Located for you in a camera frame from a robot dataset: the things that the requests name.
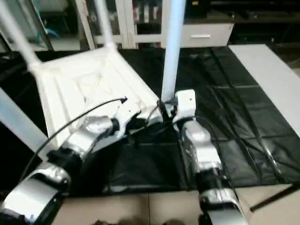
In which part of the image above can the white plastic table top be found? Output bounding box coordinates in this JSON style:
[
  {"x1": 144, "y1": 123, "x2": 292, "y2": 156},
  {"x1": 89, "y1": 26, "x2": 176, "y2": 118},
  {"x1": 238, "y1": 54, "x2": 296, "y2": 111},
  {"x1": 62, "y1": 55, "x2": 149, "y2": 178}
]
[{"x1": 28, "y1": 45, "x2": 163, "y2": 151}]

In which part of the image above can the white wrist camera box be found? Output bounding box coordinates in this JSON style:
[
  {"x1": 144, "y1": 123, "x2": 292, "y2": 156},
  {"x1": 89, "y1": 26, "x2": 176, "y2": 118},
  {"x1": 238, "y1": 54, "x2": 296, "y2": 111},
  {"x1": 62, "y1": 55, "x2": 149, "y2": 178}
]
[
  {"x1": 112, "y1": 100, "x2": 142, "y2": 137},
  {"x1": 173, "y1": 90, "x2": 197, "y2": 124}
]

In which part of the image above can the blue metal stand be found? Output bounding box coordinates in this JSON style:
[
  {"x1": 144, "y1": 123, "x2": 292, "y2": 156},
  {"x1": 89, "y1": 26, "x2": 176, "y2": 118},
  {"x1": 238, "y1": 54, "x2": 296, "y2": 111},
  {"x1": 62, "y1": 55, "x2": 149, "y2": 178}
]
[{"x1": 44, "y1": 27, "x2": 60, "y2": 39}]

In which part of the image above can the black work mat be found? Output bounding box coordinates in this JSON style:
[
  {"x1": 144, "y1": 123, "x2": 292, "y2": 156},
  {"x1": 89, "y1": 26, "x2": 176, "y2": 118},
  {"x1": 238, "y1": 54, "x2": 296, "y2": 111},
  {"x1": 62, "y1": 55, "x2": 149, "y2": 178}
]
[{"x1": 0, "y1": 46, "x2": 300, "y2": 194}]

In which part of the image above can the white plastic table leg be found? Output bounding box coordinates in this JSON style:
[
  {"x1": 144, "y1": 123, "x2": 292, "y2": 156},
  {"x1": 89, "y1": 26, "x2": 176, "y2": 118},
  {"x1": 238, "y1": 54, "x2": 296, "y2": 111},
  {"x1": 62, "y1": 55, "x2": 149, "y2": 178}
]
[
  {"x1": 160, "y1": 0, "x2": 187, "y2": 104},
  {"x1": 94, "y1": 0, "x2": 118, "y2": 51},
  {"x1": 0, "y1": 88, "x2": 50, "y2": 153},
  {"x1": 0, "y1": 0, "x2": 42, "y2": 72}
]

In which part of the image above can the white flat panel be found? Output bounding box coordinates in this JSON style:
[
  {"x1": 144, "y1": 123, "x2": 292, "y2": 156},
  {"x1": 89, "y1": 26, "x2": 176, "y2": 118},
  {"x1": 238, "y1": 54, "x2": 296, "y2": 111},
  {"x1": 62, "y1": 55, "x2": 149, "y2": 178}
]
[{"x1": 228, "y1": 44, "x2": 300, "y2": 137}]

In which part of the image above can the dark wooden TV bench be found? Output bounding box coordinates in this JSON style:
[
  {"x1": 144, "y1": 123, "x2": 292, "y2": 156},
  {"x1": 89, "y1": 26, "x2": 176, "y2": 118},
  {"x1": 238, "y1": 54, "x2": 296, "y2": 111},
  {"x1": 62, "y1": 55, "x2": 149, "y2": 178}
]
[{"x1": 211, "y1": 7, "x2": 300, "y2": 46}]

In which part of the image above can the white drawer unit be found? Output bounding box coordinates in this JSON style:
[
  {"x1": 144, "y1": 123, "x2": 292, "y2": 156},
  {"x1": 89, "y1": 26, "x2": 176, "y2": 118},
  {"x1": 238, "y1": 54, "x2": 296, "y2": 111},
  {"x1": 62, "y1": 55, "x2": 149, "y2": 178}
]
[{"x1": 180, "y1": 22, "x2": 234, "y2": 48}]

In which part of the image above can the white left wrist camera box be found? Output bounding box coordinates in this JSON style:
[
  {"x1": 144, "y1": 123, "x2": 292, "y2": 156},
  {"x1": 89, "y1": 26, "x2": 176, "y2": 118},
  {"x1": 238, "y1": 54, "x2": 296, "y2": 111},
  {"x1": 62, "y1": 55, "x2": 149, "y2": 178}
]
[{"x1": 112, "y1": 100, "x2": 142, "y2": 137}]

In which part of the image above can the white glass-door cabinet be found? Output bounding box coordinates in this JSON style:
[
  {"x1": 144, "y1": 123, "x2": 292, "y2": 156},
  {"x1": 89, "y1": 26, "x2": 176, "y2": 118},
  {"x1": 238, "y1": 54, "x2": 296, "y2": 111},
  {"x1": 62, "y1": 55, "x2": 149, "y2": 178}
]
[{"x1": 76, "y1": 0, "x2": 170, "y2": 50}]

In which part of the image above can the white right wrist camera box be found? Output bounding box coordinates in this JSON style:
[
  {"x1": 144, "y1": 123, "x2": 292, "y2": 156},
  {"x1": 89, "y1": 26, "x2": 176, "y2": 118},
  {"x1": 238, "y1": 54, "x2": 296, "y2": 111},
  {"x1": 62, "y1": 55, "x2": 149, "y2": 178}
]
[{"x1": 173, "y1": 90, "x2": 197, "y2": 124}]

